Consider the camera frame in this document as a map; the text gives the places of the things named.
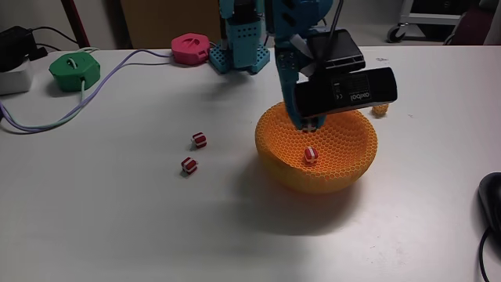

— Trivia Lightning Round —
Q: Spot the pale green cable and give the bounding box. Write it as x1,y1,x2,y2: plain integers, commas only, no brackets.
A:
0,46,101,133

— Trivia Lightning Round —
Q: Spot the green octagonal device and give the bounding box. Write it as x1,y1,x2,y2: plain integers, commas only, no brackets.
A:
49,52,102,93

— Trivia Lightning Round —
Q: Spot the white box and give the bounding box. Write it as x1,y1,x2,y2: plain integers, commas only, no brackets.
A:
0,58,34,96

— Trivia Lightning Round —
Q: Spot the black adapter cable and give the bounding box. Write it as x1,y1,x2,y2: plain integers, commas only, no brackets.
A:
31,26,80,52

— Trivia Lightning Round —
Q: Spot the brown board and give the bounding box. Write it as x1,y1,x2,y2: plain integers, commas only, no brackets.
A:
119,0,222,50

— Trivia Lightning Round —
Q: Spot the black computer mouse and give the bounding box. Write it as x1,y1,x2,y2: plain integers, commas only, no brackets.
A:
478,172,501,236

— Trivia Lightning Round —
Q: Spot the red pole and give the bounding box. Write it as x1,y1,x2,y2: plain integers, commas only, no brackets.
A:
60,0,92,49

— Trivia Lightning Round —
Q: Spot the white ribbon cable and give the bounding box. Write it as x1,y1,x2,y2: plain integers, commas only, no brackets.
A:
290,34,316,78

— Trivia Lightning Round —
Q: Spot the yellow honeycomb basket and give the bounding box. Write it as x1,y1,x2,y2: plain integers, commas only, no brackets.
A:
254,100,379,195

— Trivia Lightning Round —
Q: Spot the black mouse cable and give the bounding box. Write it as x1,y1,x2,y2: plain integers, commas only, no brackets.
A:
478,229,492,282

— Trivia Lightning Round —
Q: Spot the purple cable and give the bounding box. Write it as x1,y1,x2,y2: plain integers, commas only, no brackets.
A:
0,49,175,134

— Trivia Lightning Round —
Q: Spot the yellow studded cube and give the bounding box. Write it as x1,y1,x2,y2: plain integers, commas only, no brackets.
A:
370,103,390,118

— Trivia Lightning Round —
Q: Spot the dark red seat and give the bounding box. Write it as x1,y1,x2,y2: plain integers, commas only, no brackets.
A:
449,3,495,46

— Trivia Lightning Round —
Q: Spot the black power adapter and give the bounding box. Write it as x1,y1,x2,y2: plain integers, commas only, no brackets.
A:
0,25,39,74

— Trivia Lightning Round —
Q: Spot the black camera cable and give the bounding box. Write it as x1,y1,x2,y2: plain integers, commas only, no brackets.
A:
327,0,346,40

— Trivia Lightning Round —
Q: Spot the pink octagonal device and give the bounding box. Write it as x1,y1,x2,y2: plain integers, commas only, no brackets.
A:
171,32,211,67

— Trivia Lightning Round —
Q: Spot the black camera box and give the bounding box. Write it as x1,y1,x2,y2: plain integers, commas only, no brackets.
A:
293,28,398,118

